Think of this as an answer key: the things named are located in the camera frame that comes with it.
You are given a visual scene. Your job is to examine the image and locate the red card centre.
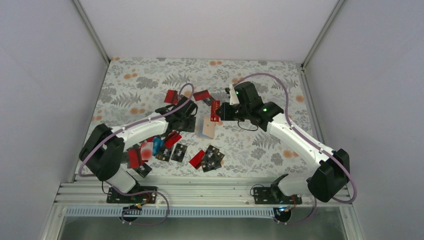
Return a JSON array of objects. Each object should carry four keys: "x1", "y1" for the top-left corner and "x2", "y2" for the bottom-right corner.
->
[{"x1": 163, "y1": 131, "x2": 182, "y2": 149}]

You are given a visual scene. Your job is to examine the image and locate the white red dot card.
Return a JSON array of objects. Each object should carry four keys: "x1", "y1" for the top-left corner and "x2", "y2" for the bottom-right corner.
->
[{"x1": 139, "y1": 142, "x2": 153, "y2": 162}]

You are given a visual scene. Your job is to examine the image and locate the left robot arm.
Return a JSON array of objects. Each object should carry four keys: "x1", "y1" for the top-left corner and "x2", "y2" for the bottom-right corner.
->
[{"x1": 79, "y1": 97, "x2": 198, "y2": 203}]

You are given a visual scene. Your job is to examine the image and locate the black card top middle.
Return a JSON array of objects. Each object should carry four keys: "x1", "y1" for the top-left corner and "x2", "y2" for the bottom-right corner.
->
[{"x1": 202, "y1": 96, "x2": 215, "y2": 107}]

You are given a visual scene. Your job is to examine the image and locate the red card bottom left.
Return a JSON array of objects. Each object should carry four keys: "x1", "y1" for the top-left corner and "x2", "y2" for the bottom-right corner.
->
[{"x1": 127, "y1": 148, "x2": 143, "y2": 169}]

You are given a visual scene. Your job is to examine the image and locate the blue card pile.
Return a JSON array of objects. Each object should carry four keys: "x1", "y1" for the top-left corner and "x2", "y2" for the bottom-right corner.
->
[{"x1": 152, "y1": 137, "x2": 164, "y2": 157}]

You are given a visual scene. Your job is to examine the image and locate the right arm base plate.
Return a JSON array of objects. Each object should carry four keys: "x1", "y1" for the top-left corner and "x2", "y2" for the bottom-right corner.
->
[{"x1": 251, "y1": 186, "x2": 303, "y2": 205}]

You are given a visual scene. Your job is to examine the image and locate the black card centre left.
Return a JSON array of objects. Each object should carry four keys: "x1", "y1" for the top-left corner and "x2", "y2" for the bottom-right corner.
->
[{"x1": 155, "y1": 145, "x2": 174, "y2": 162}]

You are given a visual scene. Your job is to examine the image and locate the beige card holder wallet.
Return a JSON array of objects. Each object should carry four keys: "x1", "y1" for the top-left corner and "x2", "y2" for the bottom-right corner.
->
[{"x1": 198, "y1": 115, "x2": 216, "y2": 140}]

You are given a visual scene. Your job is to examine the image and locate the black card bottom pair left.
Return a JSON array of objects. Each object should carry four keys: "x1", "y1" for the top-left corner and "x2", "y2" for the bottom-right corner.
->
[{"x1": 200, "y1": 156, "x2": 222, "y2": 173}]

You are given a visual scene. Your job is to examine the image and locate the floral table mat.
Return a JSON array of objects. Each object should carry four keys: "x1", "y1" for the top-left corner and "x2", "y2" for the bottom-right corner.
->
[{"x1": 89, "y1": 57, "x2": 313, "y2": 178}]

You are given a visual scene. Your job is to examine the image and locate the red card top left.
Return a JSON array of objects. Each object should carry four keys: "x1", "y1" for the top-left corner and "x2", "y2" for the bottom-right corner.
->
[{"x1": 164, "y1": 89, "x2": 179, "y2": 105}]

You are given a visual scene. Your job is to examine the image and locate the red card top middle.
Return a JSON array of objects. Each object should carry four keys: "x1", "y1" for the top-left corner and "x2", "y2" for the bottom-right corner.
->
[{"x1": 193, "y1": 90, "x2": 211, "y2": 101}]

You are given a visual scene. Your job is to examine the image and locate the grey cable duct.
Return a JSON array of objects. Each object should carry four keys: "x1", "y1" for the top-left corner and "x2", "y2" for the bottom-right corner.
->
[{"x1": 63, "y1": 206, "x2": 274, "y2": 219}]

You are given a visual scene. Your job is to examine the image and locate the black card bottom pair right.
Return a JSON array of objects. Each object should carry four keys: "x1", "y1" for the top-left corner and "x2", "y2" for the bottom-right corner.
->
[{"x1": 203, "y1": 145, "x2": 225, "y2": 163}]

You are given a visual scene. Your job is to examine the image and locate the black card pair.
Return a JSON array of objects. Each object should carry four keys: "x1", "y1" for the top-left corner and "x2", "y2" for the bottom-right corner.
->
[
  {"x1": 200, "y1": 156, "x2": 222, "y2": 173},
  {"x1": 203, "y1": 145, "x2": 225, "y2": 163}
]

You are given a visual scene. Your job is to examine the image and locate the aluminium rail frame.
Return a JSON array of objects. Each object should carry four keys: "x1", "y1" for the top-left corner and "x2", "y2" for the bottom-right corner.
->
[{"x1": 54, "y1": 174, "x2": 353, "y2": 208}]

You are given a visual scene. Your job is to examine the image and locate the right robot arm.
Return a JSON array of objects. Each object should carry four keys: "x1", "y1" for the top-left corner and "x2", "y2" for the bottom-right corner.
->
[{"x1": 215, "y1": 81, "x2": 350, "y2": 204}]

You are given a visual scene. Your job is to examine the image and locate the red vip card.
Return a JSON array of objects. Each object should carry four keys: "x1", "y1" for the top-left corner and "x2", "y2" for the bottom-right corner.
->
[{"x1": 210, "y1": 100, "x2": 221, "y2": 122}]

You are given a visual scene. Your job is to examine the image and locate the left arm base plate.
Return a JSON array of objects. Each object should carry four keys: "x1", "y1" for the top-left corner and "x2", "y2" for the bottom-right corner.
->
[{"x1": 106, "y1": 187, "x2": 157, "y2": 205}]

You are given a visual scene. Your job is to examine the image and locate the black card centre right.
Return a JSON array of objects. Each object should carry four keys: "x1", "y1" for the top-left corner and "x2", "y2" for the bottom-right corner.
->
[{"x1": 171, "y1": 143, "x2": 188, "y2": 163}]

